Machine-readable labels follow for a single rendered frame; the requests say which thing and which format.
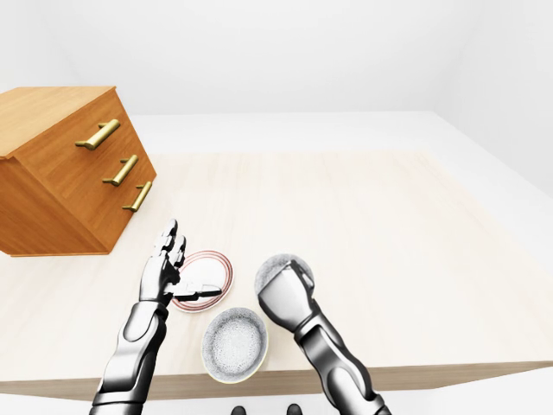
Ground wooden cabinet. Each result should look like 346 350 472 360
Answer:
0 86 159 259

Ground white plate with red rings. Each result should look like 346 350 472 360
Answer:
170 249 236 315

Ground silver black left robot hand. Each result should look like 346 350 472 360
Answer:
137 218 225 310

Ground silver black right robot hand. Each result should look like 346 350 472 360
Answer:
257 260 323 336

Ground brass drawer handle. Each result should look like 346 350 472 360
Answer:
121 181 154 214
102 154 140 188
74 118 122 152

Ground black speckled patterned bowl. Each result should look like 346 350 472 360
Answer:
253 253 316 304
200 306 270 386

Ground wooden cabinet drawer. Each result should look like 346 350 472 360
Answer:
83 152 159 255
1 87 136 203
50 124 149 233

